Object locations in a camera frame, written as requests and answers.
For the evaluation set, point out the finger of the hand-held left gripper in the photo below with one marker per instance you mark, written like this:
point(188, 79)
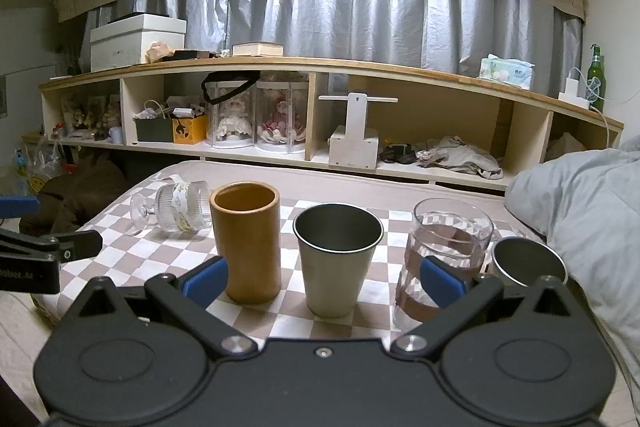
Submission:
point(20, 207)
point(80, 245)

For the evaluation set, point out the large white box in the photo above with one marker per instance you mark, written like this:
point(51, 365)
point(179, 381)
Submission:
point(130, 42)

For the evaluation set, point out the flat beige box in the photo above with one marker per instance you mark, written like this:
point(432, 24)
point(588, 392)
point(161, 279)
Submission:
point(257, 49)

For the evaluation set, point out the dark green box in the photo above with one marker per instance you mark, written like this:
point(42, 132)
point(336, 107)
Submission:
point(152, 131)

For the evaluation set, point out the clear plastic bag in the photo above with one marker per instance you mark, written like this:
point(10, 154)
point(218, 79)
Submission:
point(42, 172)

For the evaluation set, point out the grey duvet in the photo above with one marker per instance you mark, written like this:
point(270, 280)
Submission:
point(590, 217)

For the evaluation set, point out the grey crumpled clothes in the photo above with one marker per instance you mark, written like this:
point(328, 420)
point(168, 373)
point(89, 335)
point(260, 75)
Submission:
point(465, 157)

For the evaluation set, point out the green glass bottle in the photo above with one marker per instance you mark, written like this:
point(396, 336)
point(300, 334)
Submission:
point(596, 82)

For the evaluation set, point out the checkered cloth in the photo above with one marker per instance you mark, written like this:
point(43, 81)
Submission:
point(150, 257)

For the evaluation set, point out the small steel cup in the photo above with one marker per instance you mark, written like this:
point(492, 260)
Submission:
point(525, 259)

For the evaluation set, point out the yellow box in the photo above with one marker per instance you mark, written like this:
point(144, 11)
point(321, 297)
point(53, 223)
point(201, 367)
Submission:
point(190, 131)

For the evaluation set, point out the white charger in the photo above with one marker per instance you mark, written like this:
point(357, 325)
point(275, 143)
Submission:
point(574, 94)

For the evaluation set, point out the brown jacket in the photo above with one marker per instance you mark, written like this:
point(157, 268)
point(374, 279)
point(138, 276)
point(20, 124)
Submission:
point(75, 192)

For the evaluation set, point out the clear glass cup brown band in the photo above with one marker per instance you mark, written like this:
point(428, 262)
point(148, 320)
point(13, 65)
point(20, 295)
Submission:
point(445, 237)

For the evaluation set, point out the tissue pack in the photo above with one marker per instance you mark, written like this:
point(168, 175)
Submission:
point(506, 73)

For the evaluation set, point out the bamboo cup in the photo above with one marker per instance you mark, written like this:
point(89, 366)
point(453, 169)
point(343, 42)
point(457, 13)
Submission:
point(247, 252)

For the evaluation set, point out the dark flat box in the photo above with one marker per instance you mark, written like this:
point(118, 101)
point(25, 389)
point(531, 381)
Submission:
point(192, 54)

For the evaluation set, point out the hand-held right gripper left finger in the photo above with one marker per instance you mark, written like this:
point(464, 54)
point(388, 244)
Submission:
point(202, 283)

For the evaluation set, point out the crumpled brown paper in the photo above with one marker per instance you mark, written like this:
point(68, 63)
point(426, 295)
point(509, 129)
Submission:
point(160, 52)

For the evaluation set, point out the clear doll display case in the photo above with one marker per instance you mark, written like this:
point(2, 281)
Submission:
point(281, 122)
point(231, 122)

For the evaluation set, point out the grey curtain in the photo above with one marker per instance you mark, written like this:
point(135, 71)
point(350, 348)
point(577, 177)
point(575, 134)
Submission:
point(350, 12)

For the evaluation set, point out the tall steel cup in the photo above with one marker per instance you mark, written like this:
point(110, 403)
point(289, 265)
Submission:
point(332, 277)

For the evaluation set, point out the long wooden shelf unit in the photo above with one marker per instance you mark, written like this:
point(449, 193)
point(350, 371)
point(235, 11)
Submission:
point(400, 73)

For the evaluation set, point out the ribbed glass goblet cup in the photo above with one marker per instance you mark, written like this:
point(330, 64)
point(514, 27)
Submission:
point(177, 207)

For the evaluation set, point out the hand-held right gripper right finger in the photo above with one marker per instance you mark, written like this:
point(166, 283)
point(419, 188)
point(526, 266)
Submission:
point(442, 284)

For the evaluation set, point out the white wooden stand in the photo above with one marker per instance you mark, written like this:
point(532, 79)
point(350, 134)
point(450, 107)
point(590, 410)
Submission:
point(352, 147)

